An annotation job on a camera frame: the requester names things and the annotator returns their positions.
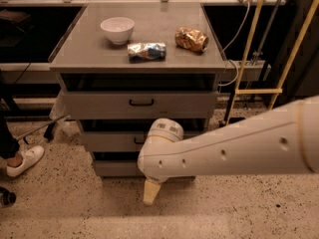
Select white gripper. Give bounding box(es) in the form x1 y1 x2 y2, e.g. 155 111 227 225
138 119 183 205

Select grey drawer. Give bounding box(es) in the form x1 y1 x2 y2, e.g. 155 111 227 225
77 119 210 152
61 73 217 120
93 151 143 177

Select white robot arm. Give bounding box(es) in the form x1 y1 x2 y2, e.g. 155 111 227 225
138 96 319 205

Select grey bottom drawer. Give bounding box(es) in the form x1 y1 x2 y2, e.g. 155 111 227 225
93 151 143 177

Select grey top drawer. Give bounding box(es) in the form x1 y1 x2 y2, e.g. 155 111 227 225
61 73 217 120

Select grey drawer cabinet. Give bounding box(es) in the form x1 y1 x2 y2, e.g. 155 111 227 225
50 2 225 177

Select yellow hand truck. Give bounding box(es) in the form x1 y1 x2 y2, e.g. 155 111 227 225
221 0 319 125

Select clear plastic bag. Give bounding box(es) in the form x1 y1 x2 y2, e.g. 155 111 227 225
49 91 79 137

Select white sneaker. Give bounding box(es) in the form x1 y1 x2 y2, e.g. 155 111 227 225
7 145 45 177

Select crushed blue silver can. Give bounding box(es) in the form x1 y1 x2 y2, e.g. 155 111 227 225
128 43 166 62

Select grey metal pole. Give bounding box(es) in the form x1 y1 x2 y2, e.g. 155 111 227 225
15 116 67 140

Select black caster wheel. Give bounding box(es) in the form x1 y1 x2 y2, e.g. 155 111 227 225
0 187 16 207

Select crushed gold can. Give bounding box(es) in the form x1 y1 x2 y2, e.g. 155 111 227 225
174 27 209 53

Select white ceramic bowl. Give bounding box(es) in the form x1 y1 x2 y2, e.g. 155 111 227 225
100 17 135 45

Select white power cable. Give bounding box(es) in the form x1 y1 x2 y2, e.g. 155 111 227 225
217 2 251 88

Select grey wall-mounted box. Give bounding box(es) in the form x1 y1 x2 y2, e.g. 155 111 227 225
219 60 265 83

